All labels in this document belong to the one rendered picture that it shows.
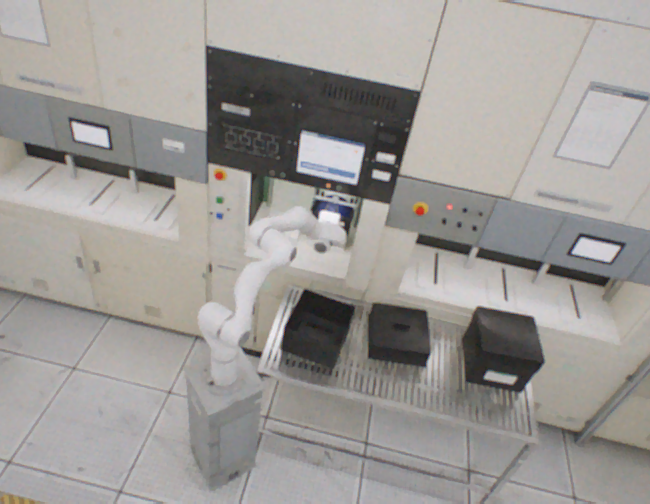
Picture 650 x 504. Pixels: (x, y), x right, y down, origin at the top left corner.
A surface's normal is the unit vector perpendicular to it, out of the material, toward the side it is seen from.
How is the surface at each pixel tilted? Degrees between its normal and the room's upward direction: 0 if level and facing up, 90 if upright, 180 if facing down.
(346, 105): 90
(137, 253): 90
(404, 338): 0
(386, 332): 0
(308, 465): 0
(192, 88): 90
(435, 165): 90
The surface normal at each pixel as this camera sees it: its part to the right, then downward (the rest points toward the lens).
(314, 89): -0.20, 0.64
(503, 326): 0.13, -0.74
